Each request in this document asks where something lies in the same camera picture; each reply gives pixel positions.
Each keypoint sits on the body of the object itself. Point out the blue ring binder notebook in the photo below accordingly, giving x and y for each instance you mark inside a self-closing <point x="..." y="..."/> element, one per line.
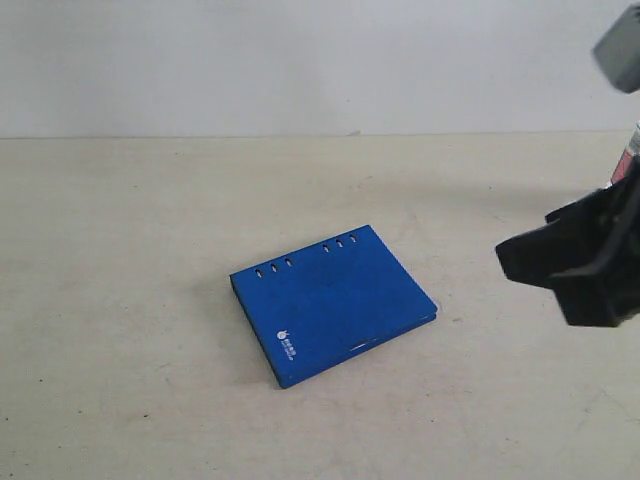
<point x="316" y="307"/>

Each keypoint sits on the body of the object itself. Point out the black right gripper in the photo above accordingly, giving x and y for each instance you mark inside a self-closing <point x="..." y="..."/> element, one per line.
<point x="588" y="253"/>

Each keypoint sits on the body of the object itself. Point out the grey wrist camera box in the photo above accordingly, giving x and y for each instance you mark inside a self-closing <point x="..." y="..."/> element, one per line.
<point x="616" y="53"/>

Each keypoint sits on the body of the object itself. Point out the clear plastic water bottle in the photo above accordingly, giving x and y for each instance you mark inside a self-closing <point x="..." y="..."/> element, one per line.
<point x="630" y="150"/>

